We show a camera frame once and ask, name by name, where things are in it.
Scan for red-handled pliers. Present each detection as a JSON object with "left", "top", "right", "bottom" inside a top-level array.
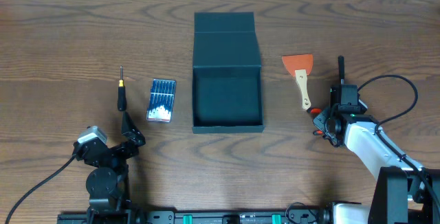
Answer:
[{"left": 307, "top": 107, "right": 323, "bottom": 136}]

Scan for blue screwdriver bit case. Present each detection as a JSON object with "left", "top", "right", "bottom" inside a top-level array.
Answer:
[{"left": 146, "top": 79, "right": 177, "bottom": 123}]

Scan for red scraper wooden handle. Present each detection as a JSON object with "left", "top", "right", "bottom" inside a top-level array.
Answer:
[{"left": 282, "top": 54, "right": 314, "bottom": 110}]

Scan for small black-handled hammer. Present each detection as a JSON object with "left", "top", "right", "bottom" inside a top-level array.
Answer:
[{"left": 338, "top": 56, "right": 345, "bottom": 85}]

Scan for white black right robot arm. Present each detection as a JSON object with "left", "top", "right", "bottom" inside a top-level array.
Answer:
[{"left": 313, "top": 109, "right": 439, "bottom": 223}]

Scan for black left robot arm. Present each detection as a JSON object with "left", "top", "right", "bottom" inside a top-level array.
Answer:
[{"left": 72, "top": 111, "right": 146, "bottom": 223}]

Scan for black yellow screwdriver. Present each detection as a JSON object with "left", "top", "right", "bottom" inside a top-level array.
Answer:
[{"left": 117, "top": 65, "right": 127, "bottom": 111}]

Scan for black open gift box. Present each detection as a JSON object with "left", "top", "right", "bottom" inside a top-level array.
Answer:
[{"left": 192, "top": 12, "right": 265, "bottom": 134}]

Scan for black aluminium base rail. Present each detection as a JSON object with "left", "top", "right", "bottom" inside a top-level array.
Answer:
[{"left": 56, "top": 210, "right": 379, "bottom": 224}]

